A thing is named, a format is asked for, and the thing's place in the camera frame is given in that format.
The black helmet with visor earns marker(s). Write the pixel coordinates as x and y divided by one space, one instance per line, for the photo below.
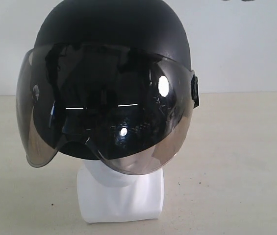
108 81

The white mannequin head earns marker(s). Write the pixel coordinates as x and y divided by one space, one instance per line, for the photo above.
107 196

